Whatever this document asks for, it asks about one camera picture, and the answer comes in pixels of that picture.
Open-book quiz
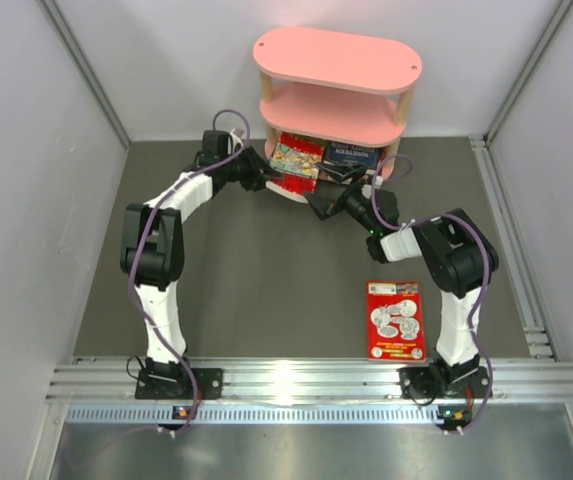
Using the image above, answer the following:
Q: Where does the dark blue Nineteen Eighty-Four book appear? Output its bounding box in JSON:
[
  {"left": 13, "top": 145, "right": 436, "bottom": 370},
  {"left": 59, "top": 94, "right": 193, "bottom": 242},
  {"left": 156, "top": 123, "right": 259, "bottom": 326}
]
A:
[{"left": 323, "top": 141, "right": 383, "bottom": 168}]

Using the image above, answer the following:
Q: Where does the purple cartoon paperback book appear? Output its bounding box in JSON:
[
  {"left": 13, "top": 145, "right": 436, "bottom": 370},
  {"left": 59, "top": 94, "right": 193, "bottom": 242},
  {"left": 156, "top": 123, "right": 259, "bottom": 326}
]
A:
[{"left": 276, "top": 172, "right": 317, "bottom": 196}]

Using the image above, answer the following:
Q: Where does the green paperback book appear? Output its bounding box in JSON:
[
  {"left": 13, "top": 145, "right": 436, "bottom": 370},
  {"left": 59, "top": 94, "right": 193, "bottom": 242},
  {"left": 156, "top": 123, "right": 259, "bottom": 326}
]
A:
[{"left": 269, "top": 132, "right": 327, "bottom": 179}]

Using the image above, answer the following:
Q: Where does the red cartoon paperback book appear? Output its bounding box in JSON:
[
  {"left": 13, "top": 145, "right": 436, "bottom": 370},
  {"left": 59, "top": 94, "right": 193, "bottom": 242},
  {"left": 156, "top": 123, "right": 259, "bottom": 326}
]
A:
[{"left": 366, "top": 281, "right": 427, "bottom": 363}]

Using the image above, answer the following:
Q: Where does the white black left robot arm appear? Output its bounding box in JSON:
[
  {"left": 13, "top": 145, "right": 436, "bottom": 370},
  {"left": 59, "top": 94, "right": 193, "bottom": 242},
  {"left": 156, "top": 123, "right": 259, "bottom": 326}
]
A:
[{"left": 120, "top": 130, "right": 280, "bottom": 390}]

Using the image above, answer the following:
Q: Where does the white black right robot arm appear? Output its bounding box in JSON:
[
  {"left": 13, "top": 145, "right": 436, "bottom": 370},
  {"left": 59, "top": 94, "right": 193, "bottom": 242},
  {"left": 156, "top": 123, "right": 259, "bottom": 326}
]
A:
[{"left": 304, "top": 164, "right": 499, "bottom": 396}]

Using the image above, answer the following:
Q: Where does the pink three-tier shelf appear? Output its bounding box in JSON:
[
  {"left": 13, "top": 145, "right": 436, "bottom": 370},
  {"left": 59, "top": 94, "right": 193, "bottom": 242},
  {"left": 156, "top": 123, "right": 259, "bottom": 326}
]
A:
[{"left": 253, "top": 26, "right": 423, "bottom": 182}]

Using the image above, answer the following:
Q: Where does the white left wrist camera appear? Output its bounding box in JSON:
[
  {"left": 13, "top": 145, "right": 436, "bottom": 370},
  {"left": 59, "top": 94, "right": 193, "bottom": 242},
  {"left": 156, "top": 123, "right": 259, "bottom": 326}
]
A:
[{"left": 229, "top": 128, "right": 247, "bottom": 153}]

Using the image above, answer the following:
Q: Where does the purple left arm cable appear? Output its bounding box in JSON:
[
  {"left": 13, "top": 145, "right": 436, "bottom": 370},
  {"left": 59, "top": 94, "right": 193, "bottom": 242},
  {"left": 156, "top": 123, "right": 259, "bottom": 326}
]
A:
[{"left": 128, "top": 109, "right": 252, "bottom": 440}]

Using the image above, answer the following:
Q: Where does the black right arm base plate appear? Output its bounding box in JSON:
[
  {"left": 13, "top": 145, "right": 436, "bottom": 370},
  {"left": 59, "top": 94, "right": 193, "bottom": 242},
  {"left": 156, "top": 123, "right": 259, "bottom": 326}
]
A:
[{"left": 399, "top": 364, "right": 490, "bottom": 403}]

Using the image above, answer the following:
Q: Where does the perforated metal cable tray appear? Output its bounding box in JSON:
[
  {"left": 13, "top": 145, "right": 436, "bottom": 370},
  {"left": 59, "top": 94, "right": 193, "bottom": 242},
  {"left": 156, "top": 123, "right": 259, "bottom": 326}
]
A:
[{"left": 66, "top": 404, "right": 465, "bottom": 425}]

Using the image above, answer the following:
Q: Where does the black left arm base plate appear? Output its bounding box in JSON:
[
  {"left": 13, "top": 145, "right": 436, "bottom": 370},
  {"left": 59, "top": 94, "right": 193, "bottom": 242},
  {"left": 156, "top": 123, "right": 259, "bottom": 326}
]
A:
[{"left": 135, "top": 365, "right": 223, "bottom": 400}]

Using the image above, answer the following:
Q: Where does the aluminium mounting rail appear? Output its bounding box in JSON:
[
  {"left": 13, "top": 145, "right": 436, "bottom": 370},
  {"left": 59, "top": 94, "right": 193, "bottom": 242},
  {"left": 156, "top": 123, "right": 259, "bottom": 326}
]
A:
[{"left": 46, "top": 358, "right": 573, "bottom": 406}]

